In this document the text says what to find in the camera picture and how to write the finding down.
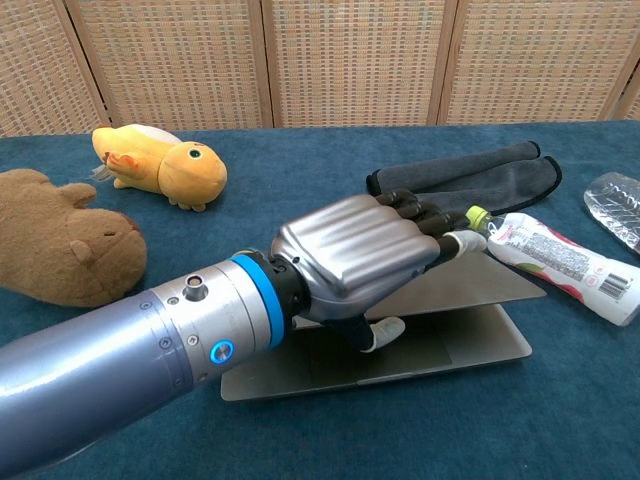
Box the woven wooden folding screen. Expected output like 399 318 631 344
0 0 640 139

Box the grey cloth with black trim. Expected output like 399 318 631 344
365 140 564 221

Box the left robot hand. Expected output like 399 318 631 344
269 188 489 354

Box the yellow orange plush toy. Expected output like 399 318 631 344
90 123 229 214

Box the teal tablecloth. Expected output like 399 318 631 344
0 118 640 480

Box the clear crumpled plastic bottle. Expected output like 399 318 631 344
582 171 640 257

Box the green capped white label bottle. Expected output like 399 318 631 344
464 204 640 328

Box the grey laptop computer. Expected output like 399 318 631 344
220 249 548 403

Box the brown capybara plush toy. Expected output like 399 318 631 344
0 168 149 308

